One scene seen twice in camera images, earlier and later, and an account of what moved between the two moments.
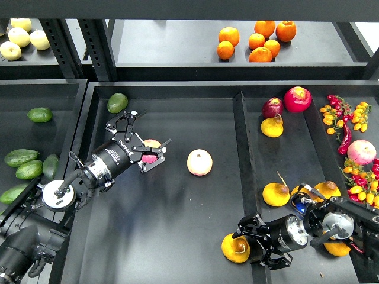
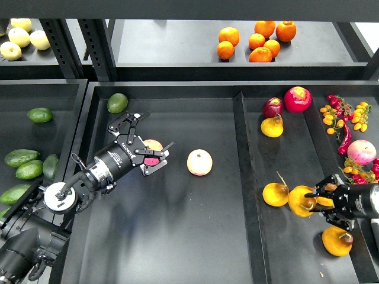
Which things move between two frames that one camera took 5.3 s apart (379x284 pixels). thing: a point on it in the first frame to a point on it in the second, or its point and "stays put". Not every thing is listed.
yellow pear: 237,249 to 300,205
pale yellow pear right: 39,39 stays put
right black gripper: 284,235 to 353,200
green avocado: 29,170 stays put
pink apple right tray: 361,152 stays put
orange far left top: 230,34 stays put
